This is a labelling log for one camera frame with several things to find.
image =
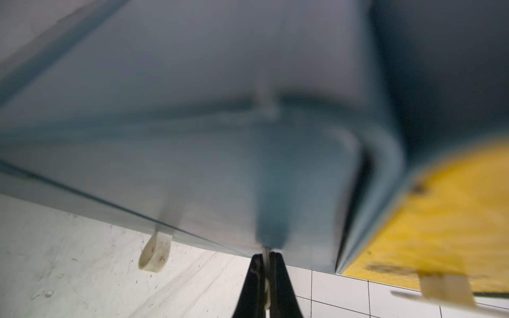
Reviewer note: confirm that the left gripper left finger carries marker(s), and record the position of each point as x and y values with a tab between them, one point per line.
251	303

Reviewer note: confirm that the yellow drawer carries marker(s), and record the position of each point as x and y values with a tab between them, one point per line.
447	236

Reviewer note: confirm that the teal drawer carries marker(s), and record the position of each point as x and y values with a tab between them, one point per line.
231	125

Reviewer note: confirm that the teal drawer cabinet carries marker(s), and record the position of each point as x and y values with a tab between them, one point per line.
440	66

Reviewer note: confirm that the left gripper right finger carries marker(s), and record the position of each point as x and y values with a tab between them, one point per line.
283	303

